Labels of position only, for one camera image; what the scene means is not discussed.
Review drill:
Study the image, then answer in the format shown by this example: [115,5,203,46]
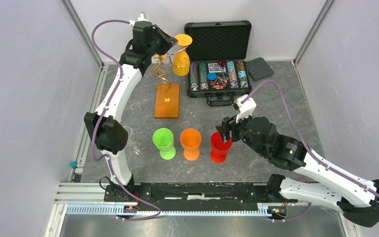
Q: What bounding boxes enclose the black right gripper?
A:
[215,109,266,157]

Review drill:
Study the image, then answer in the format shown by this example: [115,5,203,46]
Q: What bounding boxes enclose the red wine glass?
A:
[210,132,232,163]

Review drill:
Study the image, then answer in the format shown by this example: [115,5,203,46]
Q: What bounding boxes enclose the yellow wine glass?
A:
[172,34,192,76]

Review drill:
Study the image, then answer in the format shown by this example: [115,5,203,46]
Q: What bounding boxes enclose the orange wine glass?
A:
[180,128,202,161]

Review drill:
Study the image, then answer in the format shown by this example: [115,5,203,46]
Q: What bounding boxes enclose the green wine glass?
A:
[152,128,176,160]

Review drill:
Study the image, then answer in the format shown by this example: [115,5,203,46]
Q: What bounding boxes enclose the clear wine glass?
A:
[123,126,140,155]

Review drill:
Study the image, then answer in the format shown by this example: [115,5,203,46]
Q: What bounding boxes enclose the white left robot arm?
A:
[84,19,177,201]

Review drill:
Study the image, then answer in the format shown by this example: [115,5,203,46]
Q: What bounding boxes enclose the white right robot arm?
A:
[216,116,379,228]

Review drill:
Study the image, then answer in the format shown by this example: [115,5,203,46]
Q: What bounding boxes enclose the clear round dealer button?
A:
[218,72,229,81]

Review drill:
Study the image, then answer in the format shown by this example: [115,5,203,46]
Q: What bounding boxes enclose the blue round chip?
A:
[207,73,217,80]

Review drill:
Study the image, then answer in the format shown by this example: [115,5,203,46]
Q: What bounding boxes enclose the blue playing card deck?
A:
[208,63,226,73]

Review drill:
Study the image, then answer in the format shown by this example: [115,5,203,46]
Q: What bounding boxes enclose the black poker chip case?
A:
[184,20,252,107]

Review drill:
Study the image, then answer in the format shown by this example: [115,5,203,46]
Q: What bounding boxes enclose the black foam pad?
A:
[246,57,274,81]

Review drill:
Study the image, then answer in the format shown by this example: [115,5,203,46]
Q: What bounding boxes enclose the small teal object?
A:
[70,161,77,169]

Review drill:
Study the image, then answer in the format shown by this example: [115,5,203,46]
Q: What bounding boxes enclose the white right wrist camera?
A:
[233,94,257,123]

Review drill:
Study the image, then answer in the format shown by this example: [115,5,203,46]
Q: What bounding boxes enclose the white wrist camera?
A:
[137,11,149,22]
[233,94,257,123]

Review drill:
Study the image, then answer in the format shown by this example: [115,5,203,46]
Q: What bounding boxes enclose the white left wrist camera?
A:
[137,11,149,22]

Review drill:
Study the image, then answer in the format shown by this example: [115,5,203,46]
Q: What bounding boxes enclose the gold wire rack wooden base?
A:
[150,54,180,119]

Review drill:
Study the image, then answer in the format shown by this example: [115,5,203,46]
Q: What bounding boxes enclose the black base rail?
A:
[104,182,285,212]

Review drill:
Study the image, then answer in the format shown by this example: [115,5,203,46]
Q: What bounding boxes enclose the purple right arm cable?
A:
[240,79,379,223]

